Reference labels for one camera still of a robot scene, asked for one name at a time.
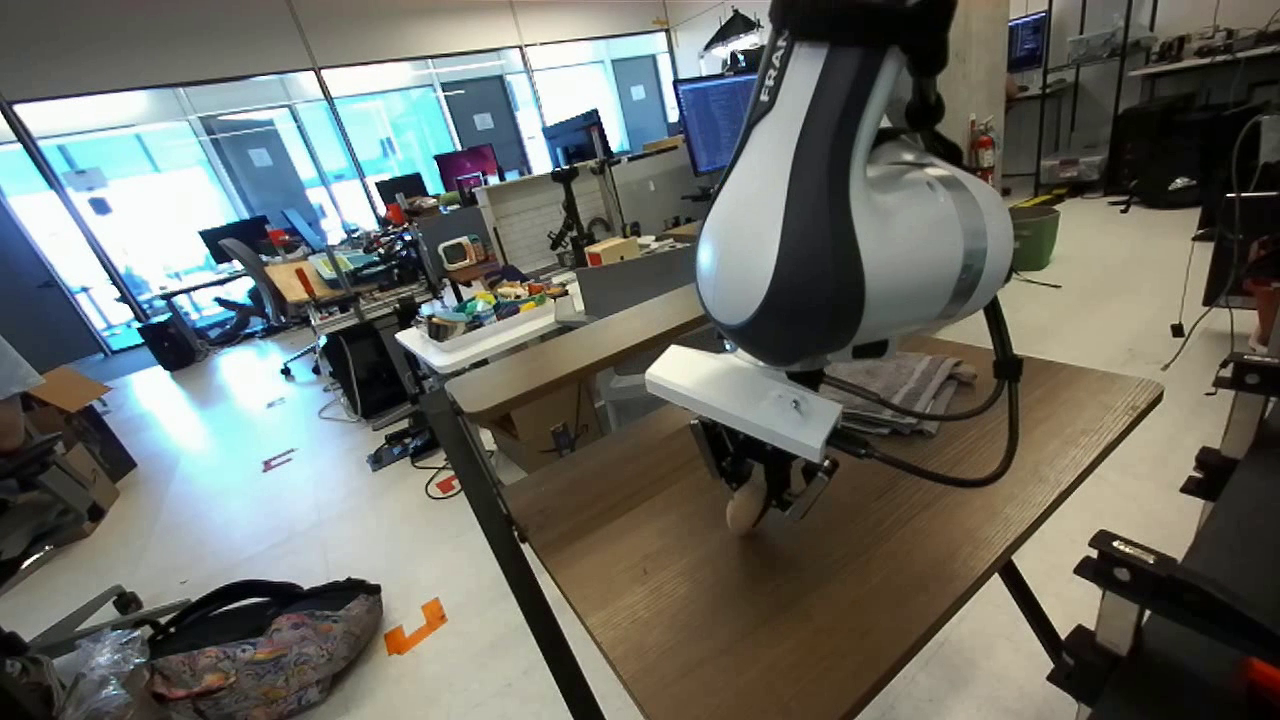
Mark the green bin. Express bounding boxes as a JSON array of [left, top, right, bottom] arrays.
[[1007, 197, 1065, 275]]

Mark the small wooden box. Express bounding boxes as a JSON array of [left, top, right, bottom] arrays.
[[578, 235, 654, 269]]

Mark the orange handled black clamp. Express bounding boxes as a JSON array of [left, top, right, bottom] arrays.
[[1071, 528, 1280, 658]]

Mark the open cardboard box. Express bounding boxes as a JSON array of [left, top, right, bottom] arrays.
[[23, 368, 135, 488]]

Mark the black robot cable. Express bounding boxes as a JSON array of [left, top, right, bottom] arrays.
[[811, 294, 1029, 491]]

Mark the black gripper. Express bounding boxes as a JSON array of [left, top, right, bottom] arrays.
[[691, 421, 841, 528]]

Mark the pink screen monitor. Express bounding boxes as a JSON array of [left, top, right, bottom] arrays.
[[431, 140, 507, 200]]

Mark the white table with toys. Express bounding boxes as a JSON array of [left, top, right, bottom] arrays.
[[391, 275, 592, 378]]

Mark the clear plastic bag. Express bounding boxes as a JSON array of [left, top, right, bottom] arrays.
[[45, 622, 157, 720]]

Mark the small dark monitor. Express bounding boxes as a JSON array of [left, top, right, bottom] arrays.
[[539, 110, 615, 171]]

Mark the large blue screen monitor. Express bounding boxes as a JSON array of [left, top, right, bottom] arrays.
[[671, 74, 762, 176]]

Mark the black tripod stand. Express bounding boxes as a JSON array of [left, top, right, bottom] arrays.
[[549, 165, 604, 266]]

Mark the black trash bin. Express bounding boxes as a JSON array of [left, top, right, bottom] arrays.
[[135, 317, 204, 372]]

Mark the black office chair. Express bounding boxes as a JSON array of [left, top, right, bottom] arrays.
[[194, 218, 297, 345]]

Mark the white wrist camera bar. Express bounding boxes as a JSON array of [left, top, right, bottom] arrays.
[[641, 340, 846, 469]]

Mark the patterned backpack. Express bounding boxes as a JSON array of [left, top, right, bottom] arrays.
[[55, 578, 386, 720]]

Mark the brown wooden bench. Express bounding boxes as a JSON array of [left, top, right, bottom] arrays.
[[440, 280, 712, 464]]

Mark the red fire extinguisher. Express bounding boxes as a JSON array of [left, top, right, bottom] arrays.
[[966, 117, 998, 183]]

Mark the black computer tower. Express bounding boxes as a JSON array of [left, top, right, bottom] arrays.
[[316, 317, 418, 426]]

